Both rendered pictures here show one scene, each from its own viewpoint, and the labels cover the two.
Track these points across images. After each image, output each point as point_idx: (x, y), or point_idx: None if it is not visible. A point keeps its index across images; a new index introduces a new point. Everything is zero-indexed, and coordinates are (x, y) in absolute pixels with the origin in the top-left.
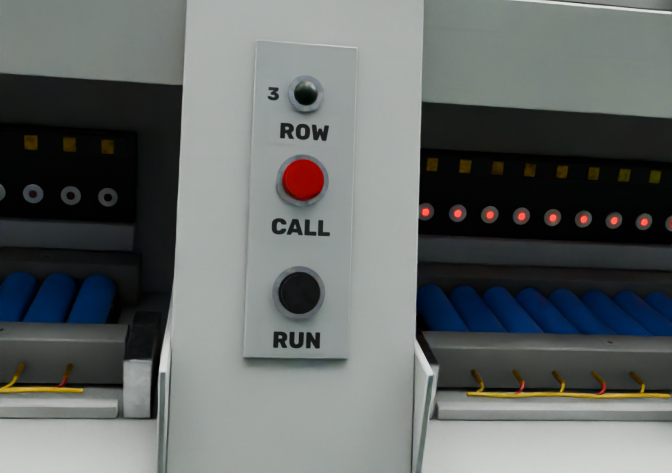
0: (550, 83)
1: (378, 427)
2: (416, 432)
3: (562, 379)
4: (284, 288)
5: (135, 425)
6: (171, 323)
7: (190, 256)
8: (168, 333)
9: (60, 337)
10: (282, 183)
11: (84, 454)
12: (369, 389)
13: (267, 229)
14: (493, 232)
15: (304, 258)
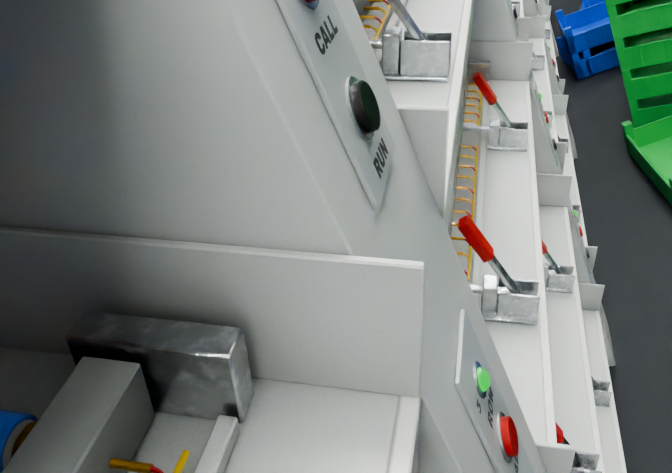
0: None
1: (522, 41)
2: (525, 37)
3: None
4: (516, 12)
5: (492, 83)
6: (500, 41)
7: (509, 14)
8: (508, 41)
9: (466, 75)
10: None
11: (509, 89)
12: (519, 32)
13: None
14: None
15: (510, 2)
